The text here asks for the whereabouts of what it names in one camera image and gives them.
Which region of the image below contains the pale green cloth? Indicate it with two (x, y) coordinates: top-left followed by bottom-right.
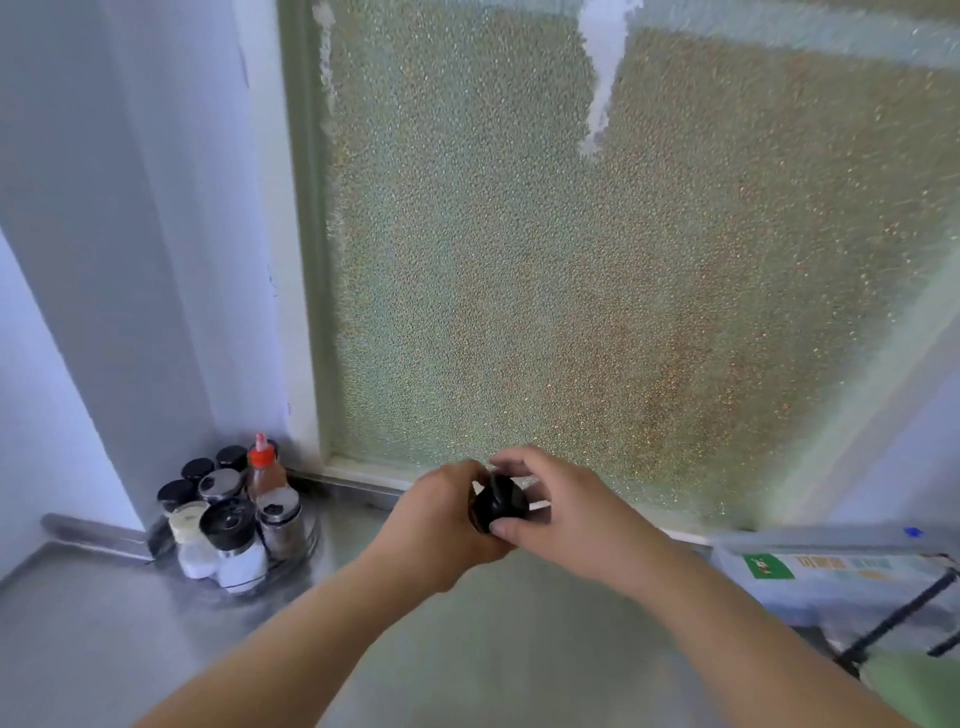
(859, 649), (960, 728)

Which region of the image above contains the frosted glass window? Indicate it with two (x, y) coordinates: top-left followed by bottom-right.
(277, 0), (960, 541)

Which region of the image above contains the glass jar with flip lid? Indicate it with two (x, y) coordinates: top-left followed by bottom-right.
(255, 487), (309, 562)

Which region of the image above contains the round metal spice tray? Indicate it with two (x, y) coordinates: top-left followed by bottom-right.
(150, 510), (325, 601)

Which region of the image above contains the white box with green label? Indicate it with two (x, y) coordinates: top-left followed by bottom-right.
(709, 523), (960, 652)

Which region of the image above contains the person's right forearm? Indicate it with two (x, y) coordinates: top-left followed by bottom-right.
(643, 546), (922, 728)

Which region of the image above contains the red-capped sauce bottle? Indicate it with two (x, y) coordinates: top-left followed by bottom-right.
(246, 432), (289, 505)

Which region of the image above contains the black wire rack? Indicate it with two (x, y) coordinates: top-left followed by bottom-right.
(836, 567), (960, 670)

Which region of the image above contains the silver-lid spice jar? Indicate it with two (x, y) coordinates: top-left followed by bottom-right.
(198, 468), (245, 505)

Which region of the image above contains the cream-lid white jar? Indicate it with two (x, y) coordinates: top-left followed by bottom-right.
(168, 501), (220, 581)

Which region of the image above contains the person's right hand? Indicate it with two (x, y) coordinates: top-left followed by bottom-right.
(487, 447), (678, 595)

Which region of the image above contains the person's left hand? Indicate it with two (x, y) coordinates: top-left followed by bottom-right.
(372, 459), (519, 595)

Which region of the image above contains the person's left forearm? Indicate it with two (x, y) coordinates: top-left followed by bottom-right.
(133, 541), (453, 728)

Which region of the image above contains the small black bottle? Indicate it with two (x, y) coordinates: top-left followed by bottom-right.
(470, 471), (531, 536)

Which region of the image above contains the large black-lid white shaker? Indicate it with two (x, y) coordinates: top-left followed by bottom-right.
(198, 498), (270, 596)

